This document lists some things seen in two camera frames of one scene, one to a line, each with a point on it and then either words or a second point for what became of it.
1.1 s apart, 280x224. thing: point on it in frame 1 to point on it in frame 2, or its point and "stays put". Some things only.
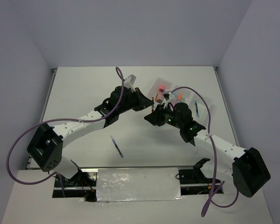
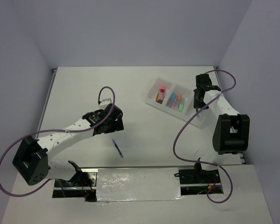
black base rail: (83, 183) stays put
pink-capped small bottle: (159, 95) stays put
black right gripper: (156, 117) to (197, 105)
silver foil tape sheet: (138, 184) stays put
